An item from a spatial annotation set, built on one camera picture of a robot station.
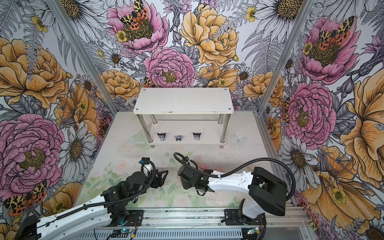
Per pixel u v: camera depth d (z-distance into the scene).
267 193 0.43
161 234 0.78
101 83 1.05
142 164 0.68
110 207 0.55
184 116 1.18
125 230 0.71
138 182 0.59
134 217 0.75
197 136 0.94
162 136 0.92
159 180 0.70
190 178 0.63
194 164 0.73
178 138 0.94
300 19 0.76
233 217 0.74
